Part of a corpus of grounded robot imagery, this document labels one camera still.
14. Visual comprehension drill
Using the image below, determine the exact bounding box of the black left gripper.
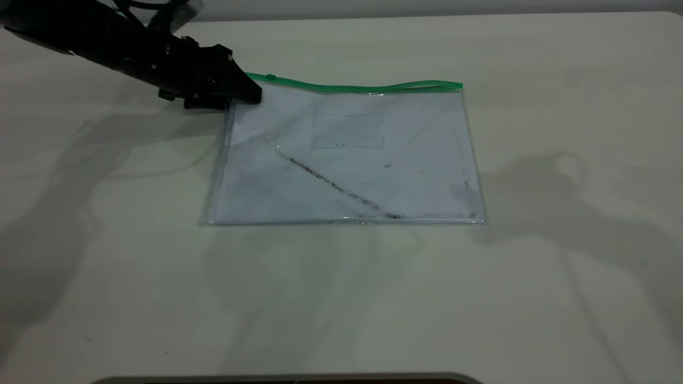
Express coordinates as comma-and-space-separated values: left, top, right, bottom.
159, 35, 263, 111

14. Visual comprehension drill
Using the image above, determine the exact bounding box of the clear plastic bag green zipper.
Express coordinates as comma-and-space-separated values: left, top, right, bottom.
200, 73, 487, 227

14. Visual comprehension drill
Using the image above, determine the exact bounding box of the white paper sheet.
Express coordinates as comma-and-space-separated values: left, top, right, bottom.
212, 88, 477, 221

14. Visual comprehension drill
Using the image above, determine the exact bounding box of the dark grey base panel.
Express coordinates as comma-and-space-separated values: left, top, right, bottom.
91, 372, 483, 384

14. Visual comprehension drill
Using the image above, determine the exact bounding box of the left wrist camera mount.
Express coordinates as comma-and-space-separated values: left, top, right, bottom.
147, 0, 205, 39

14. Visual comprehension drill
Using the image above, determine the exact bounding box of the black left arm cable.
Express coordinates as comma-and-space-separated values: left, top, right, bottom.
111, 0, 163, 12

